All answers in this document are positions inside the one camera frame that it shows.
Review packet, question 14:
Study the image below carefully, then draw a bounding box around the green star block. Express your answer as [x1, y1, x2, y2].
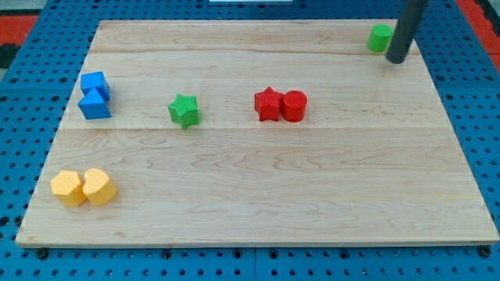
[168, 94, 200, 130]

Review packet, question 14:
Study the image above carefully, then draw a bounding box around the red star block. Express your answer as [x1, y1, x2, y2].
[254, 87, 284, 122]

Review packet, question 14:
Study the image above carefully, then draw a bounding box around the red cylinder block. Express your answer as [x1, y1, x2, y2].
[281, 90, 308, 123]

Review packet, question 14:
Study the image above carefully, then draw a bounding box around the blue triangle block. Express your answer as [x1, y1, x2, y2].
[77, 88, 112, 119]

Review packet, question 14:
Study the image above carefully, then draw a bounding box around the yellow heart block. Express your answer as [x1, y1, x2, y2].
[83, 168, 117, 206]

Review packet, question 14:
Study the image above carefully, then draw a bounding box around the light wooden board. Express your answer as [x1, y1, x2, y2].
[16, 20, 499, 248]

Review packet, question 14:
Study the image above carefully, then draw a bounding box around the yellow hexagon block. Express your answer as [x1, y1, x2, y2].
[50, 170, 87, 207]

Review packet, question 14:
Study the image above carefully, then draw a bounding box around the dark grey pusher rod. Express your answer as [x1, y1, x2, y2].
[386, 0, 429, 64]

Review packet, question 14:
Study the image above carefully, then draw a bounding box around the green cylinder block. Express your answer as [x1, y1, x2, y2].
[366, 24, 393, 52]

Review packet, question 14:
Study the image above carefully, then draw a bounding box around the blue cube block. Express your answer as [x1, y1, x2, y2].
[80, 71, 111, 101]

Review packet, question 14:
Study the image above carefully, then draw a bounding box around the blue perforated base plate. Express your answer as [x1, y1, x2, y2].
[1, 1, 499, 280]

